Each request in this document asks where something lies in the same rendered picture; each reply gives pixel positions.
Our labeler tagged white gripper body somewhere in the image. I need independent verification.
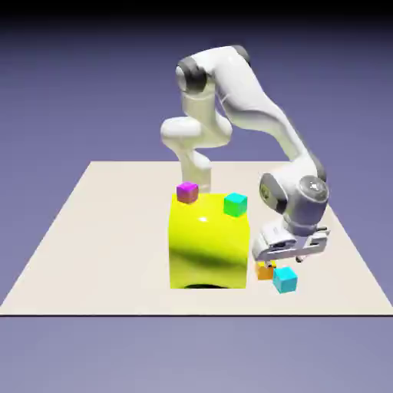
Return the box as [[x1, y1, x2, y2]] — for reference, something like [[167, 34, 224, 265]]
[[252, 228, 332, 263]]

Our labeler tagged small orange cube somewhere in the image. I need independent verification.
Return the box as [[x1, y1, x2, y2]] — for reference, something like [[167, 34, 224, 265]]
[[255, 260, 276, 281]]

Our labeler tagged small cyan cube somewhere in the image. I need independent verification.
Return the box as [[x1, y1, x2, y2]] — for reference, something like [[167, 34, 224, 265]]
[[272, 266, 299, 294]]

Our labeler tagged small teal green cube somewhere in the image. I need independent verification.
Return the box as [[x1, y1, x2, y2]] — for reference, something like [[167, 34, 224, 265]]
[[223, 192, 249, 218]]

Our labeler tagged small magenta cube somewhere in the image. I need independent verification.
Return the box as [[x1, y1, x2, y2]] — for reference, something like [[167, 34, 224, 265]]
[[176, 181, 200, 204]]

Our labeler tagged large yellow box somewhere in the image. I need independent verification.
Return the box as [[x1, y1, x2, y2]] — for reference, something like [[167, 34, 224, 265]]
[[168, 192, 249, 290]]

